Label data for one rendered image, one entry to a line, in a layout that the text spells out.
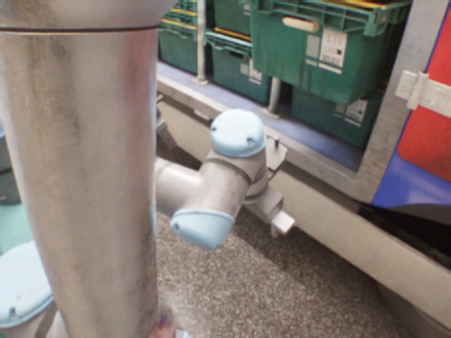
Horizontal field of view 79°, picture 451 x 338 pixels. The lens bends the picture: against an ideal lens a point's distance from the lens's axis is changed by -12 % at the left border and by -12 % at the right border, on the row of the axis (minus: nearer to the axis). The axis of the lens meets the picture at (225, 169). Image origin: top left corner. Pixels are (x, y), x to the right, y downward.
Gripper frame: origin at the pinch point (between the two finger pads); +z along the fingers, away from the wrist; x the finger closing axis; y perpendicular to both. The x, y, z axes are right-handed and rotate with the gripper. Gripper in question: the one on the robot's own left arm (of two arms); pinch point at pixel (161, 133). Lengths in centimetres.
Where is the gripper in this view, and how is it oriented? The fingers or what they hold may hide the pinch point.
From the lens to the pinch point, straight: 95.2
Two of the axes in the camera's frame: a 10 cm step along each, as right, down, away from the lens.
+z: 3.7, 6.6, 6.6
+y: 7.7, -6.2, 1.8
